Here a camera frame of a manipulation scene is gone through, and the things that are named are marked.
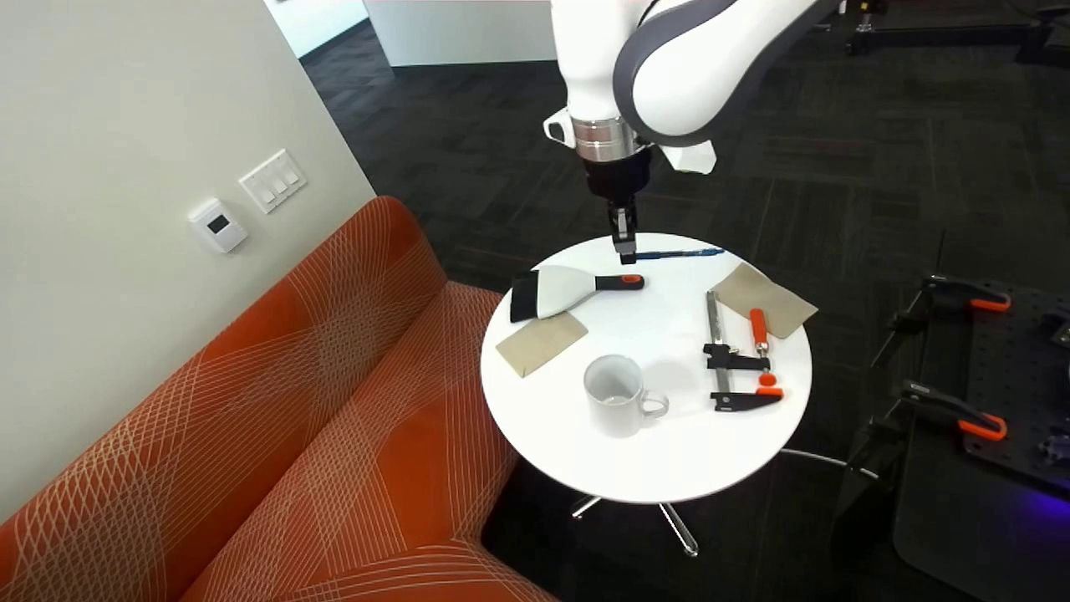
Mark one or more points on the small bar clamp orange knob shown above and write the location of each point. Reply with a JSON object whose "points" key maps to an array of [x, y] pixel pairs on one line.
{"points": [[736, 398]]}

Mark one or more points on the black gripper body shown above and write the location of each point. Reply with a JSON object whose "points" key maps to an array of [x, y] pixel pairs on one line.
{"points": [[621, 179]]}

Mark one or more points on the blue pen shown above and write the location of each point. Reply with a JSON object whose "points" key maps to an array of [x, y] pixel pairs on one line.
{"points": [[680, 251]]}

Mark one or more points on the white mug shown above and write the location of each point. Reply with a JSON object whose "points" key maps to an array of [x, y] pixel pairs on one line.
{"points": [[613, 417]]}

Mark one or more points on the grey cloth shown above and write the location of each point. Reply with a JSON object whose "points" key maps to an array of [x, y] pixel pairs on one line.
{"points": [[782, 302]]}

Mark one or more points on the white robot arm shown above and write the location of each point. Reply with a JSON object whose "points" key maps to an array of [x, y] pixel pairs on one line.
{"points": [[670, 69]]}

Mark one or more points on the white round table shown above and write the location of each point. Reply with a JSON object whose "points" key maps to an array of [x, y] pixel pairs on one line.
{"points": [[670, 464]]}

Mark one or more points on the white light switch plate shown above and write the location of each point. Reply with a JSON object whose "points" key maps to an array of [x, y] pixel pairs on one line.
{"points": [[271, 182]]}

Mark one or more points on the chrome table base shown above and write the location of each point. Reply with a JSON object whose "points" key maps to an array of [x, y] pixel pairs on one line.
{"points": [[680, 528]]}

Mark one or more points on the white wall thermostat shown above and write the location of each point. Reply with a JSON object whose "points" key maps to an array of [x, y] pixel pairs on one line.
{"points": [[218, 226]]}

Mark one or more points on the orange patterned sofa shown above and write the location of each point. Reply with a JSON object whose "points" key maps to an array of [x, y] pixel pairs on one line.
{"points": [[280, 445]]}

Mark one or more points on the large black clamp orange tip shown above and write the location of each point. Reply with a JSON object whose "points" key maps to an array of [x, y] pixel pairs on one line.
{"points": [[992, 302], [981, 427]]}

